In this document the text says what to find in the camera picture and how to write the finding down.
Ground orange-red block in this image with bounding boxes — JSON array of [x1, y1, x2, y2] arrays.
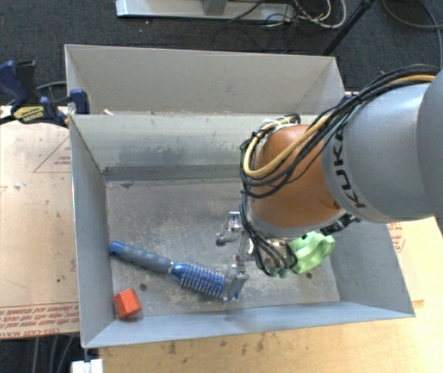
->
[[113, 288, 143, 319]]

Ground grey metal bin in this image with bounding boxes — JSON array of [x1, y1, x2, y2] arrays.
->
[[64, 44, 416, 349]]

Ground brown cardboard board, red print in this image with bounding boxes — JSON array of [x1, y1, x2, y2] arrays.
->
[[0, 105, 425, 341]]

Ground blue and grey hairbrush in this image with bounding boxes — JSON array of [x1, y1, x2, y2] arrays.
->
[[107, 240, 233, 300]]

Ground light green plastic object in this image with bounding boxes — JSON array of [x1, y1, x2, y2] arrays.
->
[[287, 230, 336, 275]]

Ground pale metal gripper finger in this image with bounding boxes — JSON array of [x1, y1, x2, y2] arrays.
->
[[222, 253, 254, 302], [215, 210, 245, 247]]

